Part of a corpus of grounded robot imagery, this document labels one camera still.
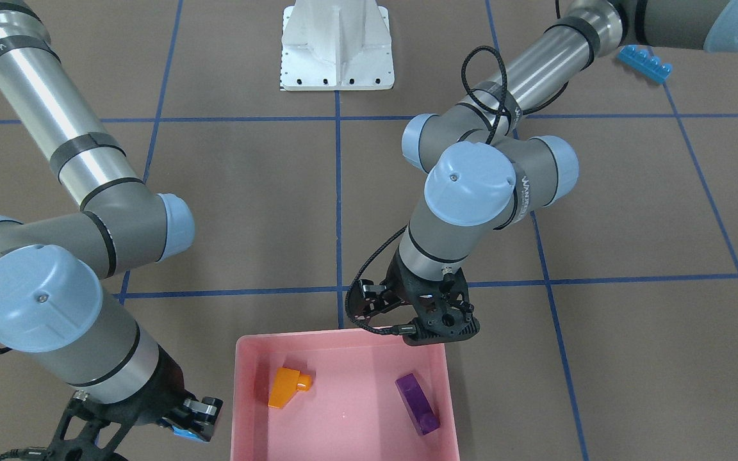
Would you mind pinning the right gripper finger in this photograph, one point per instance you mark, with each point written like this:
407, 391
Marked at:
201, 416

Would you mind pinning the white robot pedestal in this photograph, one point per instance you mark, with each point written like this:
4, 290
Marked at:
336, 46

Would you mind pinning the long blue toy block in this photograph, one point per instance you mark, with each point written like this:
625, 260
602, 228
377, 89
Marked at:
637, 58

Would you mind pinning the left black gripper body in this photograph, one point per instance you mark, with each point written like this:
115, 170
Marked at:
402, 280

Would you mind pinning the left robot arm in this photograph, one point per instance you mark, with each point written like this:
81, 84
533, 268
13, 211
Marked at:
479, 178

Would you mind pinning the small blue toy block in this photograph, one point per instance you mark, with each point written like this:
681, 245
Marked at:
187, 434

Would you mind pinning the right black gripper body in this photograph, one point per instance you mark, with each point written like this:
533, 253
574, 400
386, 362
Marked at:
165, 386

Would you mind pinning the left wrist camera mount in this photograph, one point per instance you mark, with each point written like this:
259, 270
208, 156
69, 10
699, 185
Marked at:
363, 303

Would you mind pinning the purple toy block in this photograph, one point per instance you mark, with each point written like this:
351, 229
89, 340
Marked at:
418, 407

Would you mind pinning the pink plastic box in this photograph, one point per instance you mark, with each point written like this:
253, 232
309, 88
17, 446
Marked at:
353, 410

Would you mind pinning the orange toy block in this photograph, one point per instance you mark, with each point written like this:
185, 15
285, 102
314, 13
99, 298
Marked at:
286, 384

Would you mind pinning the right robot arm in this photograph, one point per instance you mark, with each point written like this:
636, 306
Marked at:
53, 305

